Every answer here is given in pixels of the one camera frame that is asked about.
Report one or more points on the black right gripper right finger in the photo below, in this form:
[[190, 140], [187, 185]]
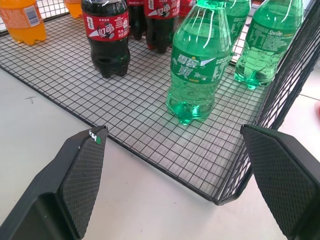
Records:
[[282, 175]]

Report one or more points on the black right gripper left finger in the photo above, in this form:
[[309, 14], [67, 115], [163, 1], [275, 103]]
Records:
[[75, 180]]

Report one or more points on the green Sprite bottle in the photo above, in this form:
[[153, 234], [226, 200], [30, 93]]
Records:
[[197, 65], [237, 20], [267, 42]]

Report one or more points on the red label cola bottle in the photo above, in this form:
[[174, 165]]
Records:
[[185, 8], [160, 22], [136, 20], [107, 35]]

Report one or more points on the orange soda bottle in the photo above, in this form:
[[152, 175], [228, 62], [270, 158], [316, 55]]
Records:
[[73, 8], [23, 20]]

